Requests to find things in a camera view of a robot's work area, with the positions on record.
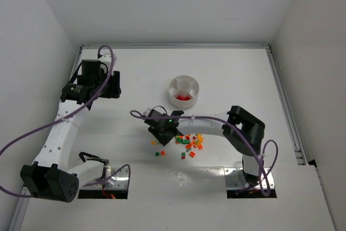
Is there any red half-round lego piece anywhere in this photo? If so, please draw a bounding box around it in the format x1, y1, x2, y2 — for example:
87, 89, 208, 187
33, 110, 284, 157
176, 96, 190, 101

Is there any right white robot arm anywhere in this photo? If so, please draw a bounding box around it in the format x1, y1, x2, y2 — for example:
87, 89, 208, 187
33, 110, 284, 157
144, 105, 265, 186

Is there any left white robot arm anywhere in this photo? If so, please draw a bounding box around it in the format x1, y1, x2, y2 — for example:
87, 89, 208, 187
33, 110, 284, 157
20, 56, 121, 202

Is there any orange lego bottom right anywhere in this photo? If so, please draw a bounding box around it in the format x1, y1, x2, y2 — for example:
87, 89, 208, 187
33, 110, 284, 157
189, 151, 196, 158

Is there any white divided round container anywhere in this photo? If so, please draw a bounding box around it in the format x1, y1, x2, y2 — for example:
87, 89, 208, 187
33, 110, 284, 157
168, 75, 199, 109

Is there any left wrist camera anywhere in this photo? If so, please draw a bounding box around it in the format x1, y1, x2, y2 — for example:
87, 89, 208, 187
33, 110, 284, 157
98, 53, 117, 71

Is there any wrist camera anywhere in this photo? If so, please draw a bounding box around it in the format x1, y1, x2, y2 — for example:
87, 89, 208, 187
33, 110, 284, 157
143, 108, 155, 117
98, 53, 117, 71

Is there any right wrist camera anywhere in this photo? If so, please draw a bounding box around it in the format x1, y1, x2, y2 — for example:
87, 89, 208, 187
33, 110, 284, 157
143, 108, 155, 117

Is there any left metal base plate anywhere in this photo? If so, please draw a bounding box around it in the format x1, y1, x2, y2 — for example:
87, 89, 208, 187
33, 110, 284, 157
81, 166, 129, 190

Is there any metal base plate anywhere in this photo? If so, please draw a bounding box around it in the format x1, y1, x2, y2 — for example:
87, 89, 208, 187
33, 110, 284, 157
224, 168, 275, 191
81, 166, 129, 190

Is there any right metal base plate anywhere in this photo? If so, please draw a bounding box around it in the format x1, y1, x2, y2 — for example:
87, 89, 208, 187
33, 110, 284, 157
224, 168, 275, 191

